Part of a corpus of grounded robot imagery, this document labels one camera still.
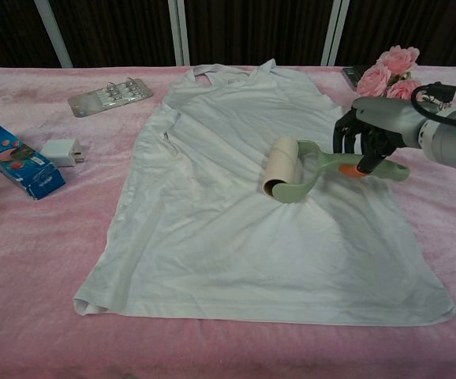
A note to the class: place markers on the right robot hand grey black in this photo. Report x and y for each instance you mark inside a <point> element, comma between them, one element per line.
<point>386,118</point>

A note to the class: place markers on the green lint roller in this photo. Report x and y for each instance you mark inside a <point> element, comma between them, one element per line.
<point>281,162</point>

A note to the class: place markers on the pink artificial rose bouquet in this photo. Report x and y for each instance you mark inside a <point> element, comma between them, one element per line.
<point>374,79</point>

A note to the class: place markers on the silver digital kitchen scale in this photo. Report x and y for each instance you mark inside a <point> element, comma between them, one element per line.
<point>350,75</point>

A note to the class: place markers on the white tank top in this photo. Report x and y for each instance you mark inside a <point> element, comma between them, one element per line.
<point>212,237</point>

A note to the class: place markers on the clear pack of binder rings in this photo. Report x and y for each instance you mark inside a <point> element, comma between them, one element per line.
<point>109,96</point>

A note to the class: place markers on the white charger plug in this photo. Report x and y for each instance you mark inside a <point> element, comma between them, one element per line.
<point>58,152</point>

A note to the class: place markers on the pink fuzzy tablecloth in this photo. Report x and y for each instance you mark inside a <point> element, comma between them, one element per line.
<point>34,276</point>

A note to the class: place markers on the white partition frame post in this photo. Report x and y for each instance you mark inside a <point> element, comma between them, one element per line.
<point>56,35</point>
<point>335,31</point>
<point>180,31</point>

